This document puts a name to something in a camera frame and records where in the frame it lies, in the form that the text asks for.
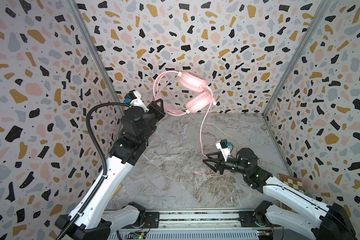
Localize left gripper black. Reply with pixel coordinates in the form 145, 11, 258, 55
139, 97, 166, 145

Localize pink headphones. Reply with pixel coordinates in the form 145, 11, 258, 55
152, 70, 217, 115

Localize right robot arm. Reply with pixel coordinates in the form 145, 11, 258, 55
203, 148, 356, 240

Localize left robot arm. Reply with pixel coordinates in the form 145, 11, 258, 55
55, 99, 166, 240

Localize wooden chessboard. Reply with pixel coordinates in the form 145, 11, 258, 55
278, 174, 304, 213

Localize right circuit board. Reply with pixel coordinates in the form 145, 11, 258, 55
257, 230, 274, 240

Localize circuit board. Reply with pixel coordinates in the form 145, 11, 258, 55
257, 230, 274, 240
127, 232, 147, 240

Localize left circuit board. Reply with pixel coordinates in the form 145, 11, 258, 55
127, 232, 147, 240

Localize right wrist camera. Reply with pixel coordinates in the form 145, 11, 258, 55
216, 139, 232, 162

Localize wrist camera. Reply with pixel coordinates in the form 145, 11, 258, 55
216, 139, 232, 162
124, 91, 149, 113

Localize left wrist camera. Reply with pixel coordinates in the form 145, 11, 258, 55
124, 91, 149, 113

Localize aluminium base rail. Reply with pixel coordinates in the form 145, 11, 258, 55
104, 209, 289, 232

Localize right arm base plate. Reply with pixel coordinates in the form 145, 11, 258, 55
238, 211, 272, 228

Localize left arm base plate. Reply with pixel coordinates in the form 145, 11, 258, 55
126, 212, 160, 230

